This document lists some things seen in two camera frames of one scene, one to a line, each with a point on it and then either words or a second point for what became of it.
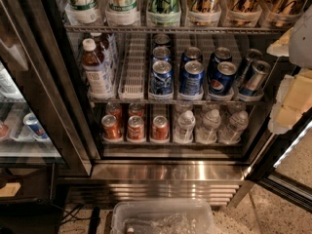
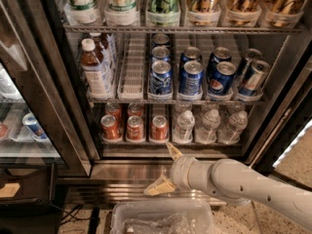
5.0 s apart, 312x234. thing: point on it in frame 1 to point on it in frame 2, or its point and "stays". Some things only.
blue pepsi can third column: x=221 y=81 stays
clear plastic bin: x=162 y=216 stays
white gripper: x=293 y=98 to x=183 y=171
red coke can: x=160 y=128 stays
